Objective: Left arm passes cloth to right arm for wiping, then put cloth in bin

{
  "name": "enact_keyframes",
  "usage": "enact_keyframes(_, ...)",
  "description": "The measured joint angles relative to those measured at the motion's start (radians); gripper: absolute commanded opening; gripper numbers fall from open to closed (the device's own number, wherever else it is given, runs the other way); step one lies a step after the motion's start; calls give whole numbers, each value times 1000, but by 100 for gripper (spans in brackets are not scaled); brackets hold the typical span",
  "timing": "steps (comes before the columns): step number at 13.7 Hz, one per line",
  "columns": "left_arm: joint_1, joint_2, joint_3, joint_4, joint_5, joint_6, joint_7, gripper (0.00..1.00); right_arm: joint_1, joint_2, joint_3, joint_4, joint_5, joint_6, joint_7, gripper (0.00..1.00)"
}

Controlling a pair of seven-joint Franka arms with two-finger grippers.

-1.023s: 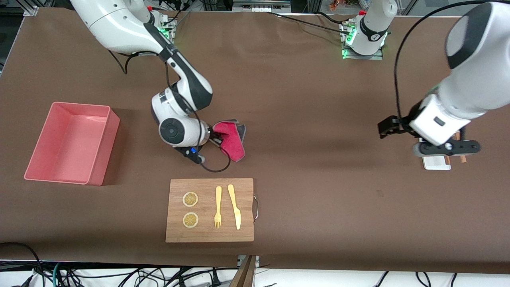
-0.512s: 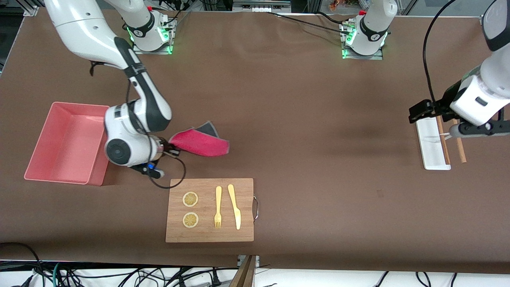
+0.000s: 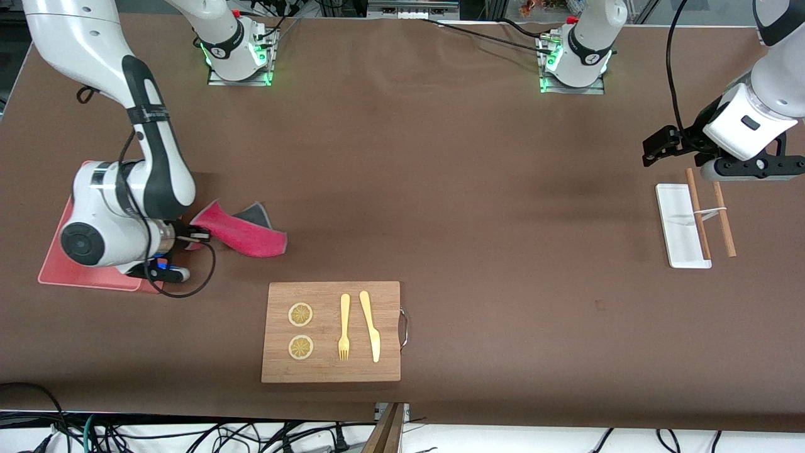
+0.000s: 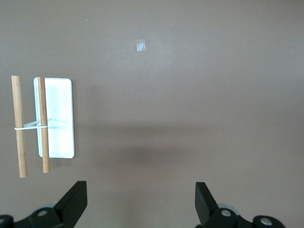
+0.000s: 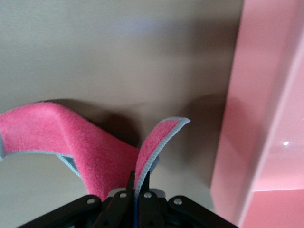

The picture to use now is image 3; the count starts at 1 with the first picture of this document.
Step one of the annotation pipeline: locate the pink and grey cloth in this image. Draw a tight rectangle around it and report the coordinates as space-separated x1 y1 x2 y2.
187 199 289 259

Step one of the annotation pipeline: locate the white rectangular tray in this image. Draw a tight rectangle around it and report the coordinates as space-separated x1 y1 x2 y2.
655 183 713 270

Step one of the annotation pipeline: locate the grey equipment box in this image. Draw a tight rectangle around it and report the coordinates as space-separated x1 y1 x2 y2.
367 0 461 21

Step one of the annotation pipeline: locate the wooden cutting board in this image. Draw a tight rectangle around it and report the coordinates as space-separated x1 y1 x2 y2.
261 281 401 383

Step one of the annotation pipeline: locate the yellow knife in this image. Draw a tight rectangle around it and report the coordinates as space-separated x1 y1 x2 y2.
359 290 381 364

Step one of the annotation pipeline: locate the pink plastic bin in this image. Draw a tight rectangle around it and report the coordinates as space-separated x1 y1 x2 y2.
37 195 165 294

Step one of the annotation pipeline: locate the black table cable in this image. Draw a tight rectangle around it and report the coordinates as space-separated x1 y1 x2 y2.
420 18 554 54

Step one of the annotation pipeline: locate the black looped floor cable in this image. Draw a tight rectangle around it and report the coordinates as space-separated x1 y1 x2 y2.
0 382 67 453

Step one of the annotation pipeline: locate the brown wooden plank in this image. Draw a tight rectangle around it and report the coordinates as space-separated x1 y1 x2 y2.
362 403 404 453

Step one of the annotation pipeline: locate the yellow fork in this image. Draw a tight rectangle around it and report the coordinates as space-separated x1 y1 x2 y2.
338 293 351 362

